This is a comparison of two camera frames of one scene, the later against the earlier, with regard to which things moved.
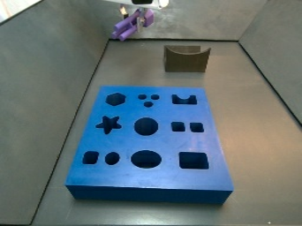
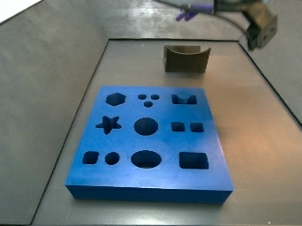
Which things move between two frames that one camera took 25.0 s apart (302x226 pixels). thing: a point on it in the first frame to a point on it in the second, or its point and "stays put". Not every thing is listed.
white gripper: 157,3 to 189,2
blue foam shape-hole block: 151,149 stays put
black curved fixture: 186,58 stays put
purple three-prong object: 127,26 to 195,9
